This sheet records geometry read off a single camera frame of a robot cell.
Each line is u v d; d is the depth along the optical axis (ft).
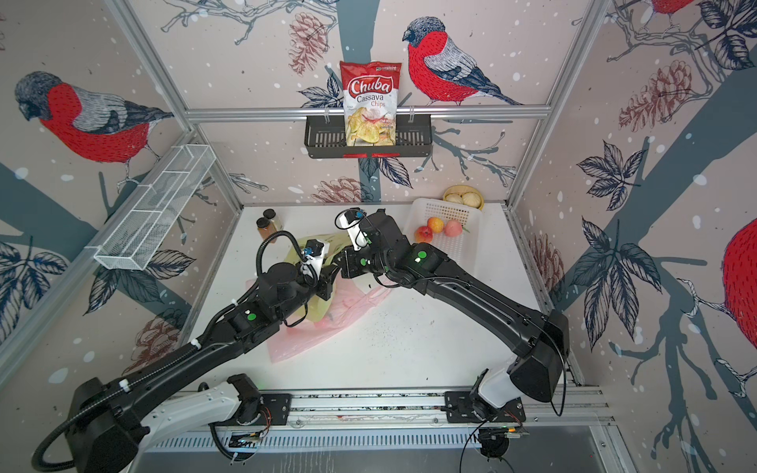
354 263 1.97
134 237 2.35
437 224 3.50
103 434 1.24
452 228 3.50
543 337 1.33
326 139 3.10
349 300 3.05
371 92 2.80
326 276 2.15
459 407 2.39
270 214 3.49
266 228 3.40
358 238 1.97
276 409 2.40
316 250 2.03
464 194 3.92
